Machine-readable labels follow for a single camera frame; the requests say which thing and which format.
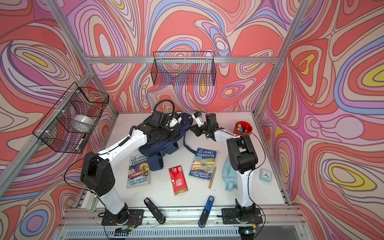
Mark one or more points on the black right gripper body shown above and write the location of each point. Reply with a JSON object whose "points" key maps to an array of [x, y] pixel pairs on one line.
{"points": [[202, 129]]}

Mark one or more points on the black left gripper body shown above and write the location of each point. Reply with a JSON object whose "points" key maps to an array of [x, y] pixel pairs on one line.
{"points": [[165, 132]]}

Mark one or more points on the navy blue student backpack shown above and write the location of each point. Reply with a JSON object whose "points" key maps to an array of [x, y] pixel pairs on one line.
{"points": [[156, 149]]}

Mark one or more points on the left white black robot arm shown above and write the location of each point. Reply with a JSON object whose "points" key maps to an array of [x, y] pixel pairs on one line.
{"points": [[97, 171]]}

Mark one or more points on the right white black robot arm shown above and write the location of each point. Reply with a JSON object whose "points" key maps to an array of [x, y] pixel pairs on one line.
{"points": [[242, 154]]}

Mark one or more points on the red ribbed metal pen cup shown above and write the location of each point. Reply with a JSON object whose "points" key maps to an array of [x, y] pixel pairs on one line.
{"points": [[242, 128]]}

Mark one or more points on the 91-storey treehouse book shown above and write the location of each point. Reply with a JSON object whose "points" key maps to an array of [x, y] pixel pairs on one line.
{"points": [[203, 164]]}

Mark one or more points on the gold pen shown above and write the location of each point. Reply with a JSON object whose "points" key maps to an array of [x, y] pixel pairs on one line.
{"points": [[212, 177]]}

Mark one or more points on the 143-storey treehouse book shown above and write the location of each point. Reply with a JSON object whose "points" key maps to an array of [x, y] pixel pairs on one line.
{"points": [[139, 172]]}

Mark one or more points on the light blue pencil pouch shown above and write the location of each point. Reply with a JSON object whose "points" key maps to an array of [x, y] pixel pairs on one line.
{"points": [[229, 176]]}

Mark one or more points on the red snack packet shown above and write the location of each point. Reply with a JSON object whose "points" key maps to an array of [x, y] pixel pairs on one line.
{"points": [[178, 180]]}

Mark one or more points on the mint green small clock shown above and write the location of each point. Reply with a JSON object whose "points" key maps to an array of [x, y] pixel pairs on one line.
{"points": [[266, 175]]}

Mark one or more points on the white tape roll in basket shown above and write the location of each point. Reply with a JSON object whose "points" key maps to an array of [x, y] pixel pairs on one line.
{"points": [[82, 124]]}

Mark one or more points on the black stapler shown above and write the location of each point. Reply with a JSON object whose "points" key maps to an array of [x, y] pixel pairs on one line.
{"points": [[158, 215]]}

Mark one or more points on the blue stapler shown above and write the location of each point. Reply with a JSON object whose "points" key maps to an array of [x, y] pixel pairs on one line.
{"points": [[206, 212]]}

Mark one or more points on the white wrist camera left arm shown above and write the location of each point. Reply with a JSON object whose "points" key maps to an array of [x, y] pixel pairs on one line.
{"points": [[174, 121]]}

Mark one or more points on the black wire basket back wall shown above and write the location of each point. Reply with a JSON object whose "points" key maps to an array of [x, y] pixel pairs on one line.
{"points": [[184, 68]]}

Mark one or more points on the black wire basket wall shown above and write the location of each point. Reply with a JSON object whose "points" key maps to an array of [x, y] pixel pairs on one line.
{"points": [[76, 100], [184, 68]]}

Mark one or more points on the black wire basket left wall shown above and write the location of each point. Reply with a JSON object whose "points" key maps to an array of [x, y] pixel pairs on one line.
{"points": [[76, 100]]}

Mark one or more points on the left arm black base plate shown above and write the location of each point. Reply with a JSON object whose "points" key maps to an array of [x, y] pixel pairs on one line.
{"points": [[130, 218]]}

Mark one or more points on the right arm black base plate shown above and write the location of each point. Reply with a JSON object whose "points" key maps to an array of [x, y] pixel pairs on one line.
{"points": [[232, 216]]}

